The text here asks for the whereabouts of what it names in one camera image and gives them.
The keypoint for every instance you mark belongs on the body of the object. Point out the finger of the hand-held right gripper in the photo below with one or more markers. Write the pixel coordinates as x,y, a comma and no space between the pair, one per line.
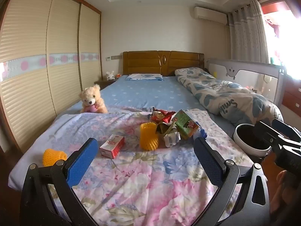
283,124
268,131

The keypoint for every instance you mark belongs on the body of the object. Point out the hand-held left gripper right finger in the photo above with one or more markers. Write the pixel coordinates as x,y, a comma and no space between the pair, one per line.
207,160

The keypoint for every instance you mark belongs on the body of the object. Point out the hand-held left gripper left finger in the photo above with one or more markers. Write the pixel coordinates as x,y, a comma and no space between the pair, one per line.
82,160

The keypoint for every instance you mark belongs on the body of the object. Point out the black bin liner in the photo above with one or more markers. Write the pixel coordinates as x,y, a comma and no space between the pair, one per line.
251,136

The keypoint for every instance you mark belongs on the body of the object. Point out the blue snack packet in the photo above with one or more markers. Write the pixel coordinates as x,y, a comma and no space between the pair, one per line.
200,133

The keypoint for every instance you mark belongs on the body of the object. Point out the short yellow foam net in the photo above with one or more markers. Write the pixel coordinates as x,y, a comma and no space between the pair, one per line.
53,156

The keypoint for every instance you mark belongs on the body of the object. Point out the white round trash bin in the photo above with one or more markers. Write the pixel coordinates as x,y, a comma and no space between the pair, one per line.
237,139

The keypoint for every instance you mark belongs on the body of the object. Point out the red and white carton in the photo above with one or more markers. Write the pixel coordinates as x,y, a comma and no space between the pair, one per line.
112,146

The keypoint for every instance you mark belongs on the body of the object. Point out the white wrapper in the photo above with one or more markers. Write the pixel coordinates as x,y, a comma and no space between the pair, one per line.
171,139

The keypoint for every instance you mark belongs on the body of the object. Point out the green drink carton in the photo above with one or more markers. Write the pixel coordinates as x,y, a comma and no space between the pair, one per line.
185,123

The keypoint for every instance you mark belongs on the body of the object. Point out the yellow green snack packet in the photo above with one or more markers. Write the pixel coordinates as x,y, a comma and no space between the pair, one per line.
164,127

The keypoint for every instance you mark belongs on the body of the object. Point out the red snack packet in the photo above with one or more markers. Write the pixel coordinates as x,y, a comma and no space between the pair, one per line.
162,116

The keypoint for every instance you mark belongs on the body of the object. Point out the tall yellow foam net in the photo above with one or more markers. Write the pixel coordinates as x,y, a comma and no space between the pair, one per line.
148,136

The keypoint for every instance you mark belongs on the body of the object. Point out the person's right hand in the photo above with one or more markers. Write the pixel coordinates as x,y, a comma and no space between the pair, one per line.
284,193

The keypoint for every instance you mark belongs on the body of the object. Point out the reddish wooden dresser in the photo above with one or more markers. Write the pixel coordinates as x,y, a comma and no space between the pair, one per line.
291,94

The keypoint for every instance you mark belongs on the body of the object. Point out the blue patterned quilt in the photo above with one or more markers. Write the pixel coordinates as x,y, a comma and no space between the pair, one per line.
223,94

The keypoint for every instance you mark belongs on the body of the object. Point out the beige teddy bear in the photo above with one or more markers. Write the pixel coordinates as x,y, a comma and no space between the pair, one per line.
90,96

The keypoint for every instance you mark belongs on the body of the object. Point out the pink floral blanket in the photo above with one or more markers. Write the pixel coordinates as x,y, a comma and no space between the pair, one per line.
145,181

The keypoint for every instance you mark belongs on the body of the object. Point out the dark wooden nightstand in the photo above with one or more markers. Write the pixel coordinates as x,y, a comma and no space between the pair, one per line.
103,83

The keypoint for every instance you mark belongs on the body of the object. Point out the white rabbit toy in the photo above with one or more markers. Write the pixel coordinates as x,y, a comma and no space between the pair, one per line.
110,76

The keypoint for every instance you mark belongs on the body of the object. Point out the bed with blue sheet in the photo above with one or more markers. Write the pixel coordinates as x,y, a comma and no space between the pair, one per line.
145,94

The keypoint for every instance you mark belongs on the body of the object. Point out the grey dotted curtain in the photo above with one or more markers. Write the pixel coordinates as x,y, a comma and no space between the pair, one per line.
247,33

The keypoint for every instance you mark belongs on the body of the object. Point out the blue and white pillow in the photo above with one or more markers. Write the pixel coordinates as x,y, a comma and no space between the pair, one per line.
143,77

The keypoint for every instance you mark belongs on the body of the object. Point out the wooden headboard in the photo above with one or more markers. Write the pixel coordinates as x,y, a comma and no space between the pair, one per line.
141,63

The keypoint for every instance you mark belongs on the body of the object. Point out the red window valance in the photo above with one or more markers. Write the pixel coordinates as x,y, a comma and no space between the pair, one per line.
275,6

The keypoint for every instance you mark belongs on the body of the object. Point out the cream sliding door wardrobe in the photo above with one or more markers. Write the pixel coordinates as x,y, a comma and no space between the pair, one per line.
30,51

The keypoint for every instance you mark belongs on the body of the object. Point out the white air conditioner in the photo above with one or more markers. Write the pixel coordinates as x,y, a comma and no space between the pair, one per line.
209,15

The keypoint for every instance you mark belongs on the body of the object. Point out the grey bed rail guard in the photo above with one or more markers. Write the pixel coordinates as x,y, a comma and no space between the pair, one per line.
235,66

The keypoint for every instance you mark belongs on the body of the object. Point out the wall switch panel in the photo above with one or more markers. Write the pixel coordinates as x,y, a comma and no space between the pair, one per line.
116,57

